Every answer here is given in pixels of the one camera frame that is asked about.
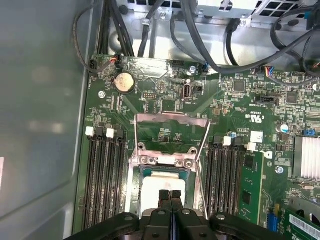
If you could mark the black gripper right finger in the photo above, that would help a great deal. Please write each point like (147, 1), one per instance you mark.
(192, 225)

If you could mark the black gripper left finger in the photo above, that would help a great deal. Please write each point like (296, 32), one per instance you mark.
(155, 225)

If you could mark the CPU with silver top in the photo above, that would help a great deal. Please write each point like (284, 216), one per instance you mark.
(155, 182)

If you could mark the metal socket cover frame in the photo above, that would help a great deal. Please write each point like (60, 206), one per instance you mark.
(155, 117)

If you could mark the CPU socket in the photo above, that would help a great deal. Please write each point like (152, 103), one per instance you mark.
(135, 190)

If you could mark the RAM slot with black clips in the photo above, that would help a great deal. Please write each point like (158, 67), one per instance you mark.
(234, 180)
(119, 180)
(97, 180)
(215, 180)

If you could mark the RAM slot with white clips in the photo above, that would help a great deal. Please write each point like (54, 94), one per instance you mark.
(86, 180)
(225, 180)
(108, 180)

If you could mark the green RAM stick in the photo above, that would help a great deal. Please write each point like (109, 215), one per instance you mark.
(250, 187)

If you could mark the silver board screw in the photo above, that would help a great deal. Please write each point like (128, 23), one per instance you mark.
(101, 94)
(192, 68)
(279, 170)

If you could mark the graphics card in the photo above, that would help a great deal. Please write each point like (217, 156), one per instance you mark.
(305, 223)

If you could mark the silver finned heat sink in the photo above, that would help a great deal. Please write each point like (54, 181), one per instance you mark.
(307, 157)

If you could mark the internal USB port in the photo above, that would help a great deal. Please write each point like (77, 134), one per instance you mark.
(187, 91)

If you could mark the green motherboard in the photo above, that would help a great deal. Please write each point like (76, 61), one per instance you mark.
(212, 82)

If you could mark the round silver coin battery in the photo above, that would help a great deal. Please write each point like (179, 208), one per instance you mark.
(124, 82)

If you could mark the black and grey PC case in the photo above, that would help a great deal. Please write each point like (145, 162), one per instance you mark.
(37, 100)

